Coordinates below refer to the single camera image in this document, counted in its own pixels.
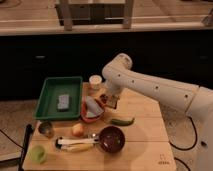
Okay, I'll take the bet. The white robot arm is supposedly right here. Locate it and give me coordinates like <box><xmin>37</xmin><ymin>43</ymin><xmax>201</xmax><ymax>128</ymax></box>
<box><xmin>102</xmin><ymin>53</ymin><xmax>213</xmax><ymax>171</ymax></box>

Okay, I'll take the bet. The orange bowl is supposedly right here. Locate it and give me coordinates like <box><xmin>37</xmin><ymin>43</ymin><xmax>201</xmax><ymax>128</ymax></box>
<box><xmin>80</xmin><ymin>99</ymin><xmax>105</xmax><ymax>123</ymax></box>

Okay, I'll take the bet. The purple bowl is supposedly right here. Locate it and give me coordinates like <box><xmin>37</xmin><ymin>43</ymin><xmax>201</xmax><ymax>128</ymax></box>
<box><xmin>99</xmin><ymin>126</ymin><xmax>125</xmax><ymax>153</ymax></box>

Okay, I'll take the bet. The brown grapes bunch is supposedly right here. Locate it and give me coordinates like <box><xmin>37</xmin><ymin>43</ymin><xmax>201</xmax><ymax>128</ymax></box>
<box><xmin>100</xmin><ymin>94</ymin><xmax>108</xmax><ymax>103</ymax></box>

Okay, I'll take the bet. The white cup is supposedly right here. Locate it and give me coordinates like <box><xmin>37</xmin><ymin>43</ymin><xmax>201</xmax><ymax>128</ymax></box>
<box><xmin>89</xmin><ymin>75</ymin><xmax>102</xmax><ymax>90</ymax></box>

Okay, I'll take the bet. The peach apple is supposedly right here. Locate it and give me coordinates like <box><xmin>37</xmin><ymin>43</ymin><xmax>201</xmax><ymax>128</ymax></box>
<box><xmin>72</xmin><ymin>123</ymin><xmax>84</xmax><ymax>137</ymax></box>

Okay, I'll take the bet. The grey sponge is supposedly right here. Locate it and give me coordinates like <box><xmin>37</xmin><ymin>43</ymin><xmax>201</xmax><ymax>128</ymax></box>
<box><xmin>57</xmin><ymin>94</ymin><xmax>70</xmax><ymax>111</ymax></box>

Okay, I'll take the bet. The green plastic tray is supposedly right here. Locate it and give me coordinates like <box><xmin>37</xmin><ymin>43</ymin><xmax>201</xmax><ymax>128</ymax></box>
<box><xmin>35</xmin><ymin>76</ymin><xmax>83</xmax><ymax>121</ymax></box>

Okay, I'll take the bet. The yellow banana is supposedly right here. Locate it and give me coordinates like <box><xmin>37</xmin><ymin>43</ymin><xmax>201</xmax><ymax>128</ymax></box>
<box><xmin>61</xmin><ymin>144</ymin><xmax>94</xmax><ymax>152</ymax></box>

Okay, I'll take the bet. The small metal cup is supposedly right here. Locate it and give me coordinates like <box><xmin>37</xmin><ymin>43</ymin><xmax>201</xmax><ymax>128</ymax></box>
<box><xmin>38</xmin><ymin>121</ymin><xmax>54</xmax><ymax>138</ymax></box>

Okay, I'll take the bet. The black bar at table edge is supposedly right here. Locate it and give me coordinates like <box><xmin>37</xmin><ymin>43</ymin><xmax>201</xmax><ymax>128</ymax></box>
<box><xmin>18</xmin><ymin>124</ymin><xmax>33</xmax><ymax>171</ymax></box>

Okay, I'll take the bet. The green plastic cup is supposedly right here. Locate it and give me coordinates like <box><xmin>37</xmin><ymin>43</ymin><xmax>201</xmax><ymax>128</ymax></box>
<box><xmin>29</xmin><ymin>145</ymin><xmax>47</xmax><ymax>164</ymax></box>

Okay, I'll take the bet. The black cable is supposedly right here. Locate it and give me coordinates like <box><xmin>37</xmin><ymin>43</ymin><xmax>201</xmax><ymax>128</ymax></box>
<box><xmin>168</xmin><ymin>117</ymin><xmax>199</xmax><ymax>171</ymax></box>

